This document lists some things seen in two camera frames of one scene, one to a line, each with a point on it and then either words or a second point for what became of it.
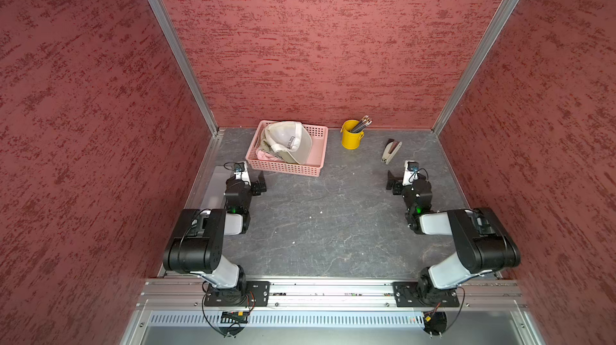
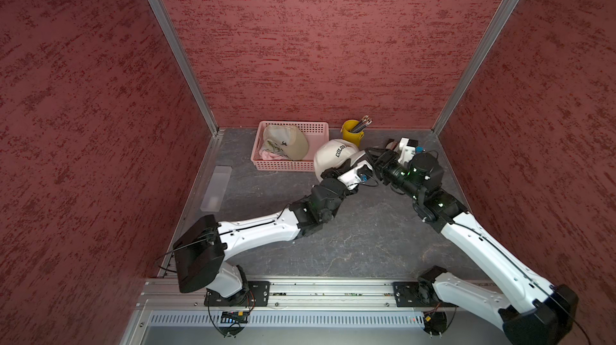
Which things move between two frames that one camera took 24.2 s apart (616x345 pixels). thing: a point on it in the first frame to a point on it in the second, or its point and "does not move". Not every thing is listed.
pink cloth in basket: [268, 156] does not move
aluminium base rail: [327, 295] does not move
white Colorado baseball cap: [289, 140] to [334, 152]
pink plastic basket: [310, 165] does not move
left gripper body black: [253, 190] to [333, 172]
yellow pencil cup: [350, 140] does not move
